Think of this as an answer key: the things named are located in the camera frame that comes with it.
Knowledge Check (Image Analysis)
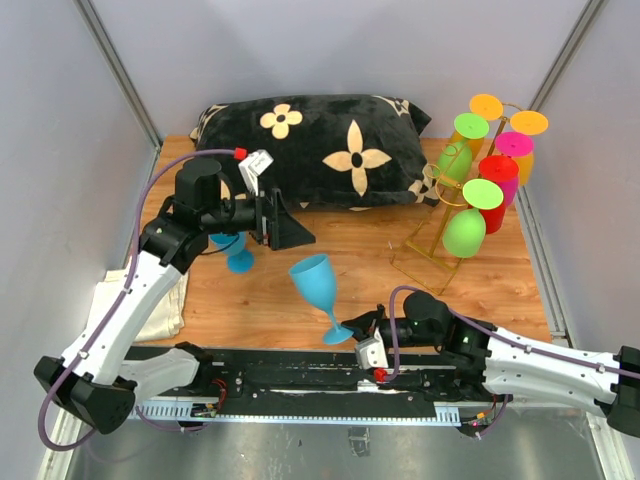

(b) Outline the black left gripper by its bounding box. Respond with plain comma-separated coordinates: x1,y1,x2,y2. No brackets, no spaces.
202,182,316,249

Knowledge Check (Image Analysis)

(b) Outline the blue wine glass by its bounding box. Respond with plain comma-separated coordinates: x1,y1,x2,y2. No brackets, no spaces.
209,232,254,274
289,254,352,345

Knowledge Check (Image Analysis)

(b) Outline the blue wine glass front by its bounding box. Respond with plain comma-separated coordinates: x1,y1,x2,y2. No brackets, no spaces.
209,232,254,274

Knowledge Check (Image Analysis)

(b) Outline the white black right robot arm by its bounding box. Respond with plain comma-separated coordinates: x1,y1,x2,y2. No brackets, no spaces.
341,289,639,437

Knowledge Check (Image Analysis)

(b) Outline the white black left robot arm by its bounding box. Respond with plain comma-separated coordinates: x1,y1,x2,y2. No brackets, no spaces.
34,150,315,434

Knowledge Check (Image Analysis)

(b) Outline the green wine glass front right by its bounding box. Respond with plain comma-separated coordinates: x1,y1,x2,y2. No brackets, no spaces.
442,178,503,258

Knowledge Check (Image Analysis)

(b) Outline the green wine glass left row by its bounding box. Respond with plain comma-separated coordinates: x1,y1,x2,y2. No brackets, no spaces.
435,112,489,187

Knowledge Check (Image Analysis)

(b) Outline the red wine glass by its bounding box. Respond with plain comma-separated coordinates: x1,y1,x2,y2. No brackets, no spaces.
479,155,519,235

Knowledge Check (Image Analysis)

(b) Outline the orange wine glass back left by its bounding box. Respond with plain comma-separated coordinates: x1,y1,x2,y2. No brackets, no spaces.
449,94,504,155

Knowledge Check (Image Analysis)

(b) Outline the orange wine glass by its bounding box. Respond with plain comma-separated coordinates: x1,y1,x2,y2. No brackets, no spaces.
510,110,549,185
449,94,504,155

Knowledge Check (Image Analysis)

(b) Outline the pink wine glass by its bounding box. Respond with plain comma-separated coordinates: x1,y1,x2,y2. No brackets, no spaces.
496,132,534,206

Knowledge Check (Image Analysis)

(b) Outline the orange wine glass back right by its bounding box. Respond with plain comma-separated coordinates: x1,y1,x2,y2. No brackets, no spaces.
510,110,549,185

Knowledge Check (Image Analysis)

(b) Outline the black floral plush pillow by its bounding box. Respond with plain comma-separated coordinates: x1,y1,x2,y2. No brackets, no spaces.
189,94,438,211

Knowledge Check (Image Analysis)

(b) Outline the white folded cloth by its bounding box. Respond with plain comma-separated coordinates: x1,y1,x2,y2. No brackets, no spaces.
86,269,189,343

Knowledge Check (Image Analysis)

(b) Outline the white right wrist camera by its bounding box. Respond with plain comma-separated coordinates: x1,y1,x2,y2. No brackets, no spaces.
355,328,389,370

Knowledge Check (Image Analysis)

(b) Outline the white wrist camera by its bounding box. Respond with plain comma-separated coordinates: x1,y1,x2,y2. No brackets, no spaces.
355,328,389,370
238,149,274,195

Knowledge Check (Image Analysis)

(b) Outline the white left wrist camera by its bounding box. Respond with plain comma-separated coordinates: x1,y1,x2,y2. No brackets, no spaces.
238,149,274,195

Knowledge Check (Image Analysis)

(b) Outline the gold wire glass rack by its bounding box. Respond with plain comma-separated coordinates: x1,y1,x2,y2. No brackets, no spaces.
390,100,521,295

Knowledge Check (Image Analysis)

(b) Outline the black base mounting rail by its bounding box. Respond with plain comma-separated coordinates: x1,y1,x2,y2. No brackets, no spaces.
163,348,503,421

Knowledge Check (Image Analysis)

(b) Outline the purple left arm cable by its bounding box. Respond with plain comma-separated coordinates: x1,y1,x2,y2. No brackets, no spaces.
38,147,249,454

